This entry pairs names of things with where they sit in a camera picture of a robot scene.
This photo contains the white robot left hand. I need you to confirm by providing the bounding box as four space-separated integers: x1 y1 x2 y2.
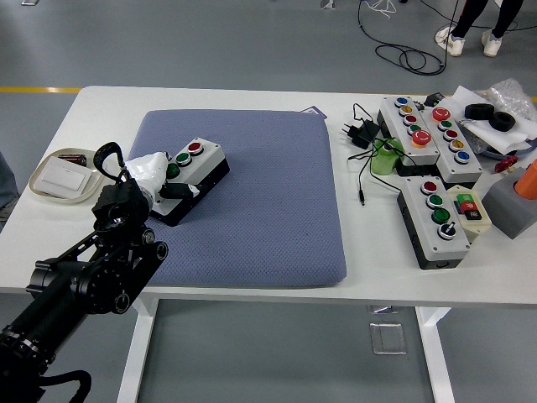
124 151 203 207

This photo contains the grey four-button control box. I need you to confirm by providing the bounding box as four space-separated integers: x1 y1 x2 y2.
149 137 231 228
396 175 471 270

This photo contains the five-button box, mushroom beside green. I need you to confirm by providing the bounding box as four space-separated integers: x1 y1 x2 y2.
376 95 441 176

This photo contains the five-button box, mushroom beside connector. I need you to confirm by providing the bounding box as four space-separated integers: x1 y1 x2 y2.
419 107 484 186

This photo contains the white oval tray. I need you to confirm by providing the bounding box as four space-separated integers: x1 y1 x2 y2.
29 147 106 207

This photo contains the dark red small item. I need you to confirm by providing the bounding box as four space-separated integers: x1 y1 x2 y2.
57 154 88 168

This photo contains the blue-grey padded mat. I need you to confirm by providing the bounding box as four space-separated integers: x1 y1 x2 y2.
123 108 348 290

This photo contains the person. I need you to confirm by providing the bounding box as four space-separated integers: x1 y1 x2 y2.
0 149 20 222
434 0 525 58

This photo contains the purple card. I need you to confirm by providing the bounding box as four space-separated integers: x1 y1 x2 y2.
298 103 328 121

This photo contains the white table leg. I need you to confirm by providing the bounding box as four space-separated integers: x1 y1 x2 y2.
116 296 159 403
414 306 456 403

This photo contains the black power adapter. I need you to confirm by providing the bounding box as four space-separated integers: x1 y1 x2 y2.
338 119 381 150

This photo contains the green plastic bottle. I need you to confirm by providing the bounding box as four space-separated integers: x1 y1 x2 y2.
369 137 404 176

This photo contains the white paper sheet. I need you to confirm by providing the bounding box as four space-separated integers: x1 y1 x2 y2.
440 85 537 154

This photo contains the red valve knob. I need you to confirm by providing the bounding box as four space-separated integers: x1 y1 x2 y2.
493 155 520 173

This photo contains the grey block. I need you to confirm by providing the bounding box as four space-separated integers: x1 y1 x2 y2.
481 166 537 241

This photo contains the clear bubble wrap bag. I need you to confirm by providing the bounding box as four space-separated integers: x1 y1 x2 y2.
476 77 536 125

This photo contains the orange cylinder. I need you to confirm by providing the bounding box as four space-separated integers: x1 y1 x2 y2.
514 158 537 202

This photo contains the white wall switch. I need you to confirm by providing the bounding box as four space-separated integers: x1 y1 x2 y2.
36 157 94 195

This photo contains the black adapter cord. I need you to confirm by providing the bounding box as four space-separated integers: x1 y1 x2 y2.
346 102 406 207

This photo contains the black floor cable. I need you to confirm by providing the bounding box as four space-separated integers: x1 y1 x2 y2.
356 0 461 76

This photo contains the white floor cord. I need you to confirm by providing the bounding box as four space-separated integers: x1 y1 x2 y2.
362 0 398 20

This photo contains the cream three-button switch box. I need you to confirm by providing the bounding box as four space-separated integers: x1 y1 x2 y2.
445 184 492 244

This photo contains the black foam ring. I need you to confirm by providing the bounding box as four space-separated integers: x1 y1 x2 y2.
489 111 517 132
463 102 496 121

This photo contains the blue ring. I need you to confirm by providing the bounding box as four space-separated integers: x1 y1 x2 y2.
482 138 537 160

